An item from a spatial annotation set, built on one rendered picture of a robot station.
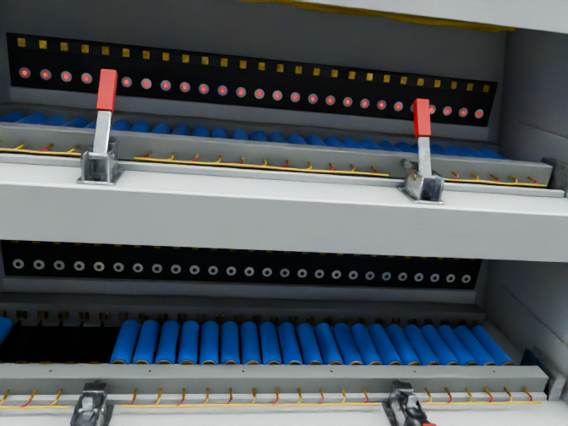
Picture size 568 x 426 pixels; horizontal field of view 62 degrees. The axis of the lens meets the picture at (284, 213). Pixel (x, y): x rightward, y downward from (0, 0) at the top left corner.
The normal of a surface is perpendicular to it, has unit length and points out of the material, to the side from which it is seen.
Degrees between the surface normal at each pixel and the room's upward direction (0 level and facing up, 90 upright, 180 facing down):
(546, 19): 108
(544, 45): 90
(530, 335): 90
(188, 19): 90
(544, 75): 90
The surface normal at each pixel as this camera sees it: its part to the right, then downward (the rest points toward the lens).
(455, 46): 0.15, 0.05
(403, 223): 0.12, 0.37
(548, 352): -0.99, -0.05
